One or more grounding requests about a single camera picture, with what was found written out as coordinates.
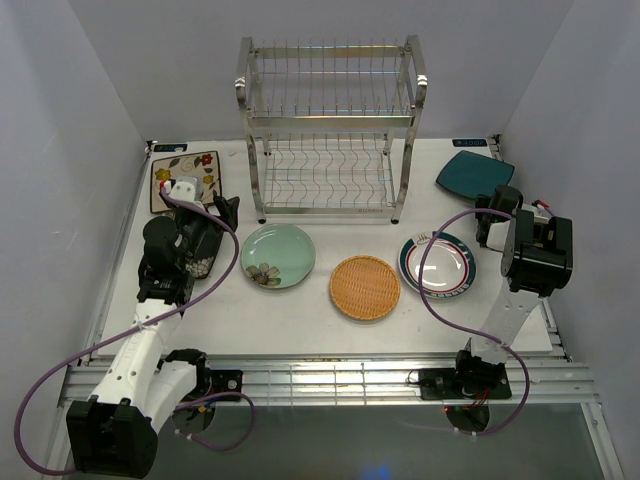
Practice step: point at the aluminium front rail frame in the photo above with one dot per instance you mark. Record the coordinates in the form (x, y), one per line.
(296, 349)

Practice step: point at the black square floral plate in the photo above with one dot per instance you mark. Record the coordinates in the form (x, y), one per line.
(201, 263)

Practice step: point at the light green floral plate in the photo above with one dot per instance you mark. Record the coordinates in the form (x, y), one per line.
(278, 256)

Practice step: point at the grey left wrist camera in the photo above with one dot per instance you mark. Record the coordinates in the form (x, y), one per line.
(185, 188)

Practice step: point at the stainless steel dish rack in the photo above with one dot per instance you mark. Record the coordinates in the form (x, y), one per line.
(330, 129)

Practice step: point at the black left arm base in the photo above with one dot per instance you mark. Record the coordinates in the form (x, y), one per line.
(216, 381)

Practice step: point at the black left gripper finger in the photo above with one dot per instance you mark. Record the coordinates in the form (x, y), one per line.
(230, 212)
(220, 208)

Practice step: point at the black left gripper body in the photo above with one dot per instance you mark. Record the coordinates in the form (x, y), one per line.
(189, 222)

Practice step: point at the dark teal square plate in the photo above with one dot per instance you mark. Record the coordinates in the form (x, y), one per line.
(468, 175)

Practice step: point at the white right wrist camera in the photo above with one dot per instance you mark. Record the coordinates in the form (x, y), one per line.
(541, 214)

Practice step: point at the white plate teal red rim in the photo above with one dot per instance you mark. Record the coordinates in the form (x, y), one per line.
(450, 268)

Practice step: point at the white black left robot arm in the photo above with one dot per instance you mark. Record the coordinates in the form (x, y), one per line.
(115, 431)

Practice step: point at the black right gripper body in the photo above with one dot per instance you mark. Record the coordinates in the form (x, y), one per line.
(482, 201)

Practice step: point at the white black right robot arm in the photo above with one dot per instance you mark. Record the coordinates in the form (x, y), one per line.
(537, 259)

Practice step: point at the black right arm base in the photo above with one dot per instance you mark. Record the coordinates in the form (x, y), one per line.
(445, 384)

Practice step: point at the cream square floral plate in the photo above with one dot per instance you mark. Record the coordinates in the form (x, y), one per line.
(203, 166)

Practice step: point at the woven bamboo round plate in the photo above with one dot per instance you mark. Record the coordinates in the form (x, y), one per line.
(364, 288)

